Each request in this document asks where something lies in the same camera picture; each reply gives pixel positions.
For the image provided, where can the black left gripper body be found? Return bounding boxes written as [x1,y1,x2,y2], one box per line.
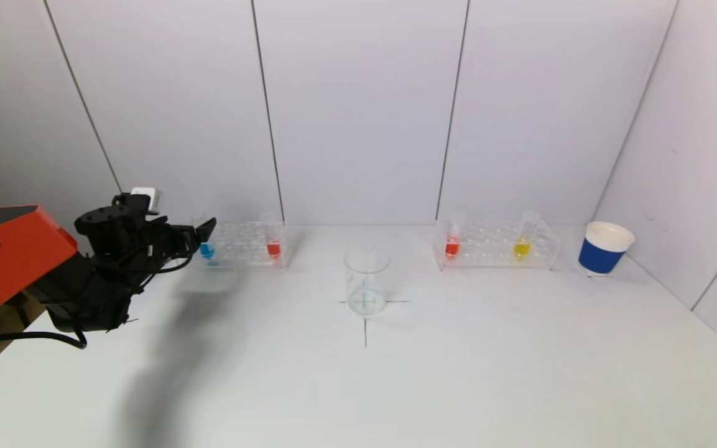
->
[146,223,200,266]

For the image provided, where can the test tube with blue pigment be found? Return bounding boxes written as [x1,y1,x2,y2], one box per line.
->
[195,212,216,262]

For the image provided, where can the clear acrylic test tube rack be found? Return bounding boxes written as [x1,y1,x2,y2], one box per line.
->
[200,222,290,270]
[433,220,561,271]

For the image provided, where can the test tube with red pigment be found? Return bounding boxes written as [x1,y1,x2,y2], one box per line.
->
[445,212,466,259]
[263,212,283,261]

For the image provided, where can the clear glass beaker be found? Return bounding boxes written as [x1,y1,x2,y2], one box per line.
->
[344,248,391,317]

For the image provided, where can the test tube with yellow pigment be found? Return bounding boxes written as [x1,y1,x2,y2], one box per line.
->
[512,211,540,260]

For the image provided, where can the blue white paper cup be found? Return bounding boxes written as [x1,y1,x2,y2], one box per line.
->
[578,222,636,276]

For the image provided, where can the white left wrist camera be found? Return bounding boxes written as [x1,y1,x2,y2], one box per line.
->
[130,187,162,212]

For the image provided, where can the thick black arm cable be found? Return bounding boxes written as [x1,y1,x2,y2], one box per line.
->
[0,330,88,350]

